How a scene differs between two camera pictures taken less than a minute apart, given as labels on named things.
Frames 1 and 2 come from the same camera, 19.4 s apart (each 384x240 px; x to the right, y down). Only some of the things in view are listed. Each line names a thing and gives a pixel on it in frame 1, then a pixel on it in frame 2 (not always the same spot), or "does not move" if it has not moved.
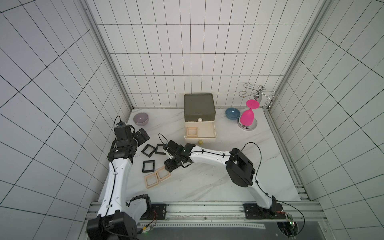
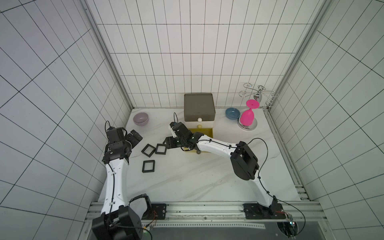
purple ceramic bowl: (141, 119) does not move
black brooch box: (159, 149) does not move
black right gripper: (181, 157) -> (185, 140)
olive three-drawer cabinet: (199, 111) does not move
